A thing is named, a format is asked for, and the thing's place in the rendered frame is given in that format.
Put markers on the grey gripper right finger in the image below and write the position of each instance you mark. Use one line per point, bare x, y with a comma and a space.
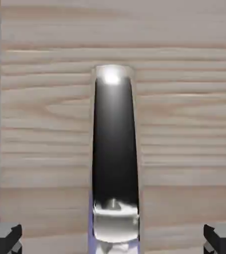
224, 239

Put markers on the light wood cabinet door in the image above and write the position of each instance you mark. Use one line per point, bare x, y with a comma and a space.
45, 119

